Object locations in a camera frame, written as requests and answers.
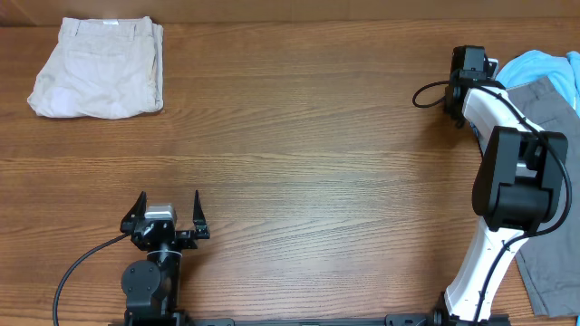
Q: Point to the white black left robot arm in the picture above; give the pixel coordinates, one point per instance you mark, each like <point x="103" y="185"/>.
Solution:
<point x="152" y="285"/>

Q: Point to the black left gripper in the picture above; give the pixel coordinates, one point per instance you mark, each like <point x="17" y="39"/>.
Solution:
<point x="188" y="237"/>

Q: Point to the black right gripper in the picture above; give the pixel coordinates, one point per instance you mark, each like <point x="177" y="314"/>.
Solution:
<point x="451" y="110"/>

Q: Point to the grey shorts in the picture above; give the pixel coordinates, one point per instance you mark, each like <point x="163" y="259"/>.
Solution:
<point x="549" y="264"/>

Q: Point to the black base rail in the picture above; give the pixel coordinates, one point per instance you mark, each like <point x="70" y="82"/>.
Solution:
<point x="410" y="319"/>

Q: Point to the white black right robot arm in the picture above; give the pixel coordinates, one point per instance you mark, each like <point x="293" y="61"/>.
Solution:
<point x="520" y="180"/>

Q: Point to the folded beige shorts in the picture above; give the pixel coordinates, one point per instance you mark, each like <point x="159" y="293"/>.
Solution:
<point x="108" y="69"/>

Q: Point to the light blue t-shirt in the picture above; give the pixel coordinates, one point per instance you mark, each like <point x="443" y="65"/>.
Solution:
<point x="533" y="65"/>

